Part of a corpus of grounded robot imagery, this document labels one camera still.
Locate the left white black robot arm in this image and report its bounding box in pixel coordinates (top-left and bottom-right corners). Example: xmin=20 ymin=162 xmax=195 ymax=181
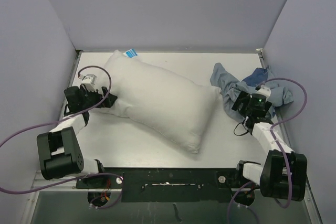
xmin=37 ymin=84 xmax=117 ymax=188

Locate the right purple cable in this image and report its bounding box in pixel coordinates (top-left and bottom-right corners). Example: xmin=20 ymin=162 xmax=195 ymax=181
xmin=228 ymin=77 xmax=308 ymax=224

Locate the blue pillowcase with fish print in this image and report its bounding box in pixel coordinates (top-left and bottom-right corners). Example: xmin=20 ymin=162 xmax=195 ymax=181
xmin=210 ymin=63 xmax=293 ymax=122

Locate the white pillow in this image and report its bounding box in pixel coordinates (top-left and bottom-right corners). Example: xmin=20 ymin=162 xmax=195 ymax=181
xmin=99 ymin=50 xmax=221 ymax=153

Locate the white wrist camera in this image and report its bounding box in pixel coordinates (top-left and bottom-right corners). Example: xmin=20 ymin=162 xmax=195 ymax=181
xmin=78 ymin=74 xmax=97 ymax=92
xmin=255 ymin=84 xmax=271 ymax=101

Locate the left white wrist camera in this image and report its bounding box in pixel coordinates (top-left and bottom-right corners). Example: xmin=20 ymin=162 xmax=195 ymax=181
xmin=78 ymin=74 xmax=97 ymax=92

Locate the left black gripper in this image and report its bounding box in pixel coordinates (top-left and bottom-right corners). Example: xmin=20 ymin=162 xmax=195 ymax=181
xmin=81 ymin=86 xmax=117 ymax=110

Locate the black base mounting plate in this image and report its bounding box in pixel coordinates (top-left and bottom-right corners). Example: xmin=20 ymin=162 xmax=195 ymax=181
xmin=76 ymin=167 xmax=259 ymax=205

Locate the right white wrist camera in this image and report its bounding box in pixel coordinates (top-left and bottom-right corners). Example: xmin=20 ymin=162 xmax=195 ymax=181
xmin=255 ymin=84 xmax=271 ymax=101

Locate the purple cable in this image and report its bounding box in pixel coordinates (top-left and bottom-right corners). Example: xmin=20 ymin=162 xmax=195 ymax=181
xmin=228 ymin=77 xmax=308 ymax=224
xmin=0 ymin=66 xmax=124 ymax=210

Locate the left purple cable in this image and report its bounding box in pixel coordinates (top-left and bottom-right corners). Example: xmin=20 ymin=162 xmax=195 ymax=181
xmin=0 ymin=66 xmax=124 ymax=210

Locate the aluminium frame rail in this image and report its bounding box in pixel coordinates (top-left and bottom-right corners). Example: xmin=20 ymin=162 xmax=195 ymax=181
xmin=30 ymin=168 xmax=309 ymax=193

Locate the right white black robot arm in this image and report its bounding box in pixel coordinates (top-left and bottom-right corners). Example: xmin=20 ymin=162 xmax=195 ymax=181
xmin=232 ymin=91 xmax=307 ymax=201

